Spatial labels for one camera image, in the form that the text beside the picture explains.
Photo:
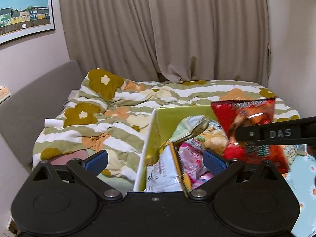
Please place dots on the white barcode snack bag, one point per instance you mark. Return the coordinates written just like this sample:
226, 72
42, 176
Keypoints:
168, 174

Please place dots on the white tissue roll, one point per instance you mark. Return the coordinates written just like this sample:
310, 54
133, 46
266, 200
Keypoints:
57, 123

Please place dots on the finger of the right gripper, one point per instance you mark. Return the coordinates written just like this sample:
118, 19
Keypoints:
299, 131

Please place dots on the red chips bag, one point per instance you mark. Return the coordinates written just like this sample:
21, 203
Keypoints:
234, 113

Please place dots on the green cardboard snack box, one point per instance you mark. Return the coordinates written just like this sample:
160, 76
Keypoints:
162, 125

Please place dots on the beige curtain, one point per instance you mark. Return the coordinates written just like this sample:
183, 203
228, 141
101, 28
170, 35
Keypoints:
174, 40

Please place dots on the light blue daisy sheet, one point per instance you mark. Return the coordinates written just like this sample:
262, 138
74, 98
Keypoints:
301, 179

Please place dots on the pale green snack bag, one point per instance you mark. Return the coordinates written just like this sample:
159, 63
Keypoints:
190, 127

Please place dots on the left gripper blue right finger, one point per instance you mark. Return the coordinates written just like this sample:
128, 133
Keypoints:
213, 162

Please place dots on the floral striped duvet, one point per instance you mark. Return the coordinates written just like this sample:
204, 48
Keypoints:
113, 113

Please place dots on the grey headboard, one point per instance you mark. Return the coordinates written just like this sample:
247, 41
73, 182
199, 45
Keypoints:
24, 112

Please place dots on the framed wall picture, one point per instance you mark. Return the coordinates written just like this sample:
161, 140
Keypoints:
20, 18

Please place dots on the orange cream snack bag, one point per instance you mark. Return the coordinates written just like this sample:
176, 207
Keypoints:
214, 140

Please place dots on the pink plush toy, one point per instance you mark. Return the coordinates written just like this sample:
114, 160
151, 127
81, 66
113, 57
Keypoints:
63, 159

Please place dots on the pink snack bag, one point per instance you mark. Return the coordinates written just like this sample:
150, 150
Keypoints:
194, 171

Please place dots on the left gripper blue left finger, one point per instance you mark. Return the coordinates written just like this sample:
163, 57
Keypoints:
96, 163

